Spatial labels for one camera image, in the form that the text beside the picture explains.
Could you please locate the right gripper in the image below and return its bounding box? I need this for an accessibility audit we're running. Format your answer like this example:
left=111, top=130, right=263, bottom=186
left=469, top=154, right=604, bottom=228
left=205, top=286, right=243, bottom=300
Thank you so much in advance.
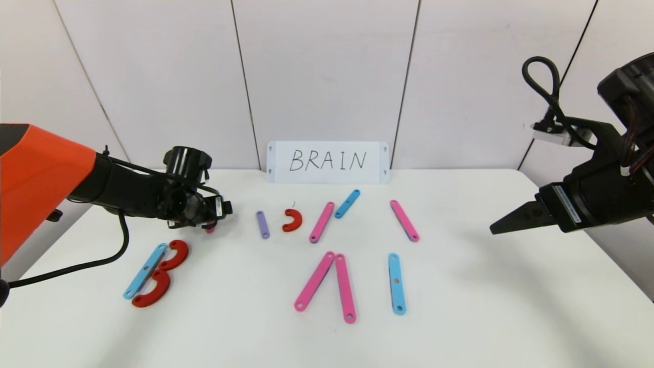
left=489, top=164, right=635, bottom=235

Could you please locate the white BRAIN sign card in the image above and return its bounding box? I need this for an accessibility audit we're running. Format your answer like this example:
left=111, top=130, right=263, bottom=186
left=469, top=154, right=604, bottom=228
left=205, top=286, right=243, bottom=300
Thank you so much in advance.
left=267, top=142, right=390, bottom=185

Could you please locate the small red arc piece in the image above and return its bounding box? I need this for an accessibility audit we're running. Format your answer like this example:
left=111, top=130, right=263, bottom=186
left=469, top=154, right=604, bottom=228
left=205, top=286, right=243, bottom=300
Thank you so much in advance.
left=282, top=209, right=303, bottom=233

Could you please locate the short blue bar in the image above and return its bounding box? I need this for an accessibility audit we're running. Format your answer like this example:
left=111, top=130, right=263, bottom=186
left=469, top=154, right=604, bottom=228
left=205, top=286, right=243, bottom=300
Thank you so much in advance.
left=335, top=190, right=361, bottom=219

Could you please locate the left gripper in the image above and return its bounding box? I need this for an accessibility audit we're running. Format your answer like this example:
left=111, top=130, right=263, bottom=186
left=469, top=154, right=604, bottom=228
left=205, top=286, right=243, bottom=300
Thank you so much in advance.
left=194, top=195, right=233, bottom=225

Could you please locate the large red arc piece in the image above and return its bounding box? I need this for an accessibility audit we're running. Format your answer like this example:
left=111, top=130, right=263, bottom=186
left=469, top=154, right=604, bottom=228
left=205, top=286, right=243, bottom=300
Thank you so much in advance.
left=133, top=269, right=172, bottom=308
left=159, top=240, right=190, bottom=271

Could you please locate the long blue bar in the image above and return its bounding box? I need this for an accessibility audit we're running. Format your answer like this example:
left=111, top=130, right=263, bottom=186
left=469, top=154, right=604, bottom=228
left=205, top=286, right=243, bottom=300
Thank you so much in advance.
left=387, top=253, right=407, bottom=315
left=124, top=243, right=170, bottom=300

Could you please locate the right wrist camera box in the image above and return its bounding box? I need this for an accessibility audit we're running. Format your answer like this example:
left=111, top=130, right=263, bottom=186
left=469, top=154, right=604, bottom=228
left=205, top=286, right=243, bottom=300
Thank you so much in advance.
left=531, top=121, right=569, bottom=146

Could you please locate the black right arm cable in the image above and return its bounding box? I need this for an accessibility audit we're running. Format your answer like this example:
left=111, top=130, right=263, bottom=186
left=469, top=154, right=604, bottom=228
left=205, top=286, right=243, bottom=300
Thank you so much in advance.
left=522, top=56, right=598, bottom=150

